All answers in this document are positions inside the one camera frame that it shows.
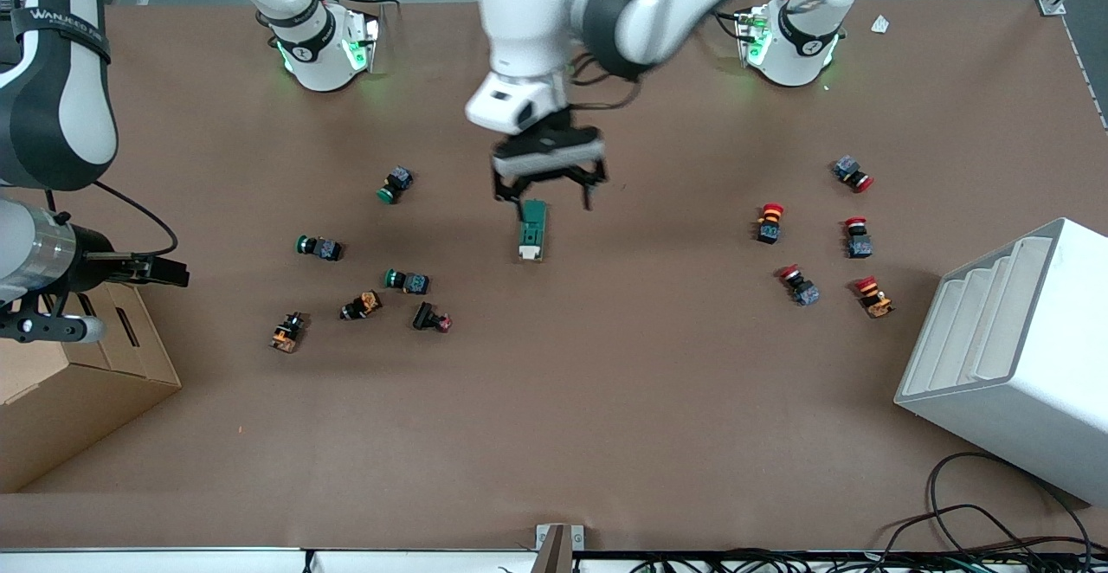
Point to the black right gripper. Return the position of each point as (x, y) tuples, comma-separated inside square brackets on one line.
[(93, 267)]

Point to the white paper scrap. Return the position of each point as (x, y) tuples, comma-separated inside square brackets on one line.
[(879, 24)]

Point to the red button with grey block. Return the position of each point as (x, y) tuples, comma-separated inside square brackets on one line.
[(800, 286), (852, 173), (858, 240)]

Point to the black switch with pink tip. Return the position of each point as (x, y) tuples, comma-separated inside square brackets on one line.
[(428, 317)]

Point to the orange black selector switch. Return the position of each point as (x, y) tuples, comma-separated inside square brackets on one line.
[(362, 305), (288, 332)]

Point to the brown table mat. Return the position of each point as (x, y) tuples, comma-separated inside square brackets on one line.
[(606, 400)]

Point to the brown cardboard box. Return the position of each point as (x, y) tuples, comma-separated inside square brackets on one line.
[(69, 408)]

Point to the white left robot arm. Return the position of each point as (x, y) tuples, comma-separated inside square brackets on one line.
[(554, 2)]

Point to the red button with orange block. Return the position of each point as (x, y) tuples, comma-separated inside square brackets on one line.
[(873, 297)]

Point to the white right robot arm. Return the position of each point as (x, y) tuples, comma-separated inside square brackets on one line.
[(52, 80)]

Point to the grey metal bracket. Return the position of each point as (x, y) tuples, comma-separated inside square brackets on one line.
[(558, 543)]

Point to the white stepped plastic rack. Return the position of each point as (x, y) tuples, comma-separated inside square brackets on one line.
[(1021, 357)]

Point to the green push button switch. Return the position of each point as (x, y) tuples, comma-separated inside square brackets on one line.
[(409, 281), (396, 184), (320, 248)]

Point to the white table edge rail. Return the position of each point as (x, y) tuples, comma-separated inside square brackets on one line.
[(216, 560)]

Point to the green load switch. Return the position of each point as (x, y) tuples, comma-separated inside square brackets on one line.
[(533, 231)]

